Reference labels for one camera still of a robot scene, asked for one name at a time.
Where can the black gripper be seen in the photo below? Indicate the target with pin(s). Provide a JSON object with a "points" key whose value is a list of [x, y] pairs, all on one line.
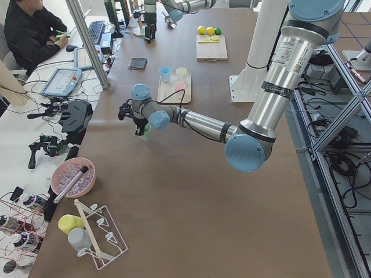
{"points": [[138, 122], [151, 21]]}

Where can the blue cup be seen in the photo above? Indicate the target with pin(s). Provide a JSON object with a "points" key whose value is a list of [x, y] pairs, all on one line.
{"points": [[165, 74]]}

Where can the grey folded cloth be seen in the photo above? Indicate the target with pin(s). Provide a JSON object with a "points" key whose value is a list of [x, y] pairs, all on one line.
{"points": [[137, 63]]}

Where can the wooden cutting board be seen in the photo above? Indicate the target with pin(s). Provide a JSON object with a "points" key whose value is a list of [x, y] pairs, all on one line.
{"points": [[211, 51]]}

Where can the steel ice scoop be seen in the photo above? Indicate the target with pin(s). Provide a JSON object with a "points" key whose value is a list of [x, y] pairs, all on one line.
{"points": [[169, 21]]}

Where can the whole lemon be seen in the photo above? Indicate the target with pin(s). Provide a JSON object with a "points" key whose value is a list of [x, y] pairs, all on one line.
{"points": [[210, 31], [201, 30]]}

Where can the black keyboard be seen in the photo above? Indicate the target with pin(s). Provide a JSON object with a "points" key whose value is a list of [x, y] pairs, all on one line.
{"points": [[95, 30]]}

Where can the yellow cup on rack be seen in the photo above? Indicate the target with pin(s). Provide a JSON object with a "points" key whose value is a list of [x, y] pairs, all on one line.
{"points": [[69, 222]]}

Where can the black monitor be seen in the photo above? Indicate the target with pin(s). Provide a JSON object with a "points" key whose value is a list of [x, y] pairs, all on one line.
{"points": [[110, 6]]}

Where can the steel muddler black tip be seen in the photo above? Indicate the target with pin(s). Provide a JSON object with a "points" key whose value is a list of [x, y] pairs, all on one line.
{"points": [[71, 184]]}

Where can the whole lemon lower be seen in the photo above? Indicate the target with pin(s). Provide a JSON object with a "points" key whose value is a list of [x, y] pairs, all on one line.
{"points": [[210, 31]]}

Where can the seated person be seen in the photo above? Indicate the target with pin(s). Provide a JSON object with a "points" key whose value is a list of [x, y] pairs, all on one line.
{"points": [[31, 33]]}

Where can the green lime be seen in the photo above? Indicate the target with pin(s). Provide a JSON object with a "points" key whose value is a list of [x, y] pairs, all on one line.
{"points": [[217, 31]]}

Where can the whole lemon upper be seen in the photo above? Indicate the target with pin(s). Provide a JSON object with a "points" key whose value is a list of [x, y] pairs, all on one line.
{"points": [[201, 30]]}

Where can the grey cup on rack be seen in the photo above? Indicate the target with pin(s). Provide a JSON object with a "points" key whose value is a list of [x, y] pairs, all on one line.
{"points": [[79, 239]]}

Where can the white wire cup rack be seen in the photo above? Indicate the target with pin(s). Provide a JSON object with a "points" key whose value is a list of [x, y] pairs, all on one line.
{"points": [[108, 244]]}

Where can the pink cup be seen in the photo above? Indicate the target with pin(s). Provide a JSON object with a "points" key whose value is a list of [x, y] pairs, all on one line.
{"points": [[179, 87]]}

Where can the aluminium frame post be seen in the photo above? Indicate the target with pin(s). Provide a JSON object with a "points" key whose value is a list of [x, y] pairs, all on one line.
{"points": [[79, 20]]}

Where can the pink bowl with ice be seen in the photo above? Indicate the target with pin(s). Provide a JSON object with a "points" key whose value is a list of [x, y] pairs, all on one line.
{"points": [[68, 170]]}

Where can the wooden cup stand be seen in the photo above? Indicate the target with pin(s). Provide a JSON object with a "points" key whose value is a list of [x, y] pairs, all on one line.
{"points": [[137, 15]]}

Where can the cream rabbit tray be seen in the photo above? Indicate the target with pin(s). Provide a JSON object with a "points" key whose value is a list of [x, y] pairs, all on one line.
{"points": [[165, 90]]}

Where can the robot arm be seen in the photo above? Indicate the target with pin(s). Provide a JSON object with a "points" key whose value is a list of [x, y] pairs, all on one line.
{"points": [[307, 25], [175, 11]]}

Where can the cream yellow cup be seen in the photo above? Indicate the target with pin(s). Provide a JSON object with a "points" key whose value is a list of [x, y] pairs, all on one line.
{"points": [[181, 74]]}

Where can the blue teach pendant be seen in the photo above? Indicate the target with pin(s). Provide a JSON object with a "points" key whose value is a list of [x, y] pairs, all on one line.
{"points": [[62, 82]]}

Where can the green cup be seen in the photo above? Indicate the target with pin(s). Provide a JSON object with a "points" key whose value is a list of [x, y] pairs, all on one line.
{"points": [[147, 133]]}

